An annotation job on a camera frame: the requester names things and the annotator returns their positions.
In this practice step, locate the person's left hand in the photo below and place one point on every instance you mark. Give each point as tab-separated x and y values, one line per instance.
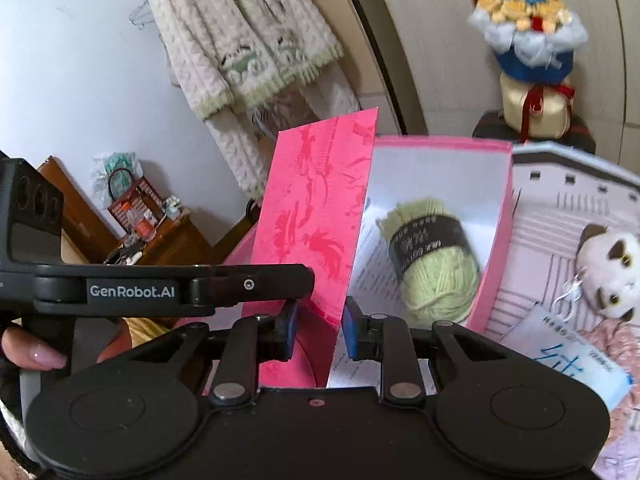
30	352

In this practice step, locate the dark wooden stool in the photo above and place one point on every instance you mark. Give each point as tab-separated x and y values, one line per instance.
487	127

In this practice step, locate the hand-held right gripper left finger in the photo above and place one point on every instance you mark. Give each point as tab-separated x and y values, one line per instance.
286	330

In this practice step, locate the brown woven basket bag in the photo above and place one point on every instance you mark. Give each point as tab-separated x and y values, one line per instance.
135	200

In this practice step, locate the orange bottle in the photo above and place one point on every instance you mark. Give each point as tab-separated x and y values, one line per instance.
145	227

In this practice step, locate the white blue tissue packet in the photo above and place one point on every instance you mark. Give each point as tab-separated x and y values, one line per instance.
565	355

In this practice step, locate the pink cloth doll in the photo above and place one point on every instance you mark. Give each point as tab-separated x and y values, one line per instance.
622	355

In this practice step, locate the cream fleece pants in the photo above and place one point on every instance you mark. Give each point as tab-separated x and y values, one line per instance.
235	150

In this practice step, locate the pink patterned box lid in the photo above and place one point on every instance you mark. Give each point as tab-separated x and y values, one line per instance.
310	200

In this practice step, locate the white green plastic bag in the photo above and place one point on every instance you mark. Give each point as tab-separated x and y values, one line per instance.
107	170

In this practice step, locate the printed paper sheet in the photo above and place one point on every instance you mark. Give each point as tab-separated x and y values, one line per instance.
372	280

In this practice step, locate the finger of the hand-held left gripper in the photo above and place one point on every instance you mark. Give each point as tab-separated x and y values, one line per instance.
260	282

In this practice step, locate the pink cardboard box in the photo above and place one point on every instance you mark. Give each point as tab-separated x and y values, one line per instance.
440	141

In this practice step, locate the cream cardigan with green trim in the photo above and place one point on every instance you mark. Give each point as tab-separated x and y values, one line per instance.
215	35

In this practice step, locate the black clothes rack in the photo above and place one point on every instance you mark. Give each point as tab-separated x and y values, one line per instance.
367	25

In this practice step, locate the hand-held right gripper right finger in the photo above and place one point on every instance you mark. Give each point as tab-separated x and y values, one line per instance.
356	332

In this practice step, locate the tan wooden panel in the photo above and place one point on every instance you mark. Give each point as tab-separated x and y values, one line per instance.
370	105

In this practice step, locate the green yarn ball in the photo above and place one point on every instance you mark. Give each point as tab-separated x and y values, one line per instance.
435	290

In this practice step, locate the beige wardrobe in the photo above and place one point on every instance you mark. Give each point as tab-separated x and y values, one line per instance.
440	35

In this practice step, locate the white brown plush cat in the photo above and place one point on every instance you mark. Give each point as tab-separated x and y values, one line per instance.
610	280

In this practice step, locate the yellow blue flower bouquet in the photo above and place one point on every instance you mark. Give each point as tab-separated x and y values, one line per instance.
530	45

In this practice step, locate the yellow cloth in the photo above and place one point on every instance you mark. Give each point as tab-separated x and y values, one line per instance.
147	329

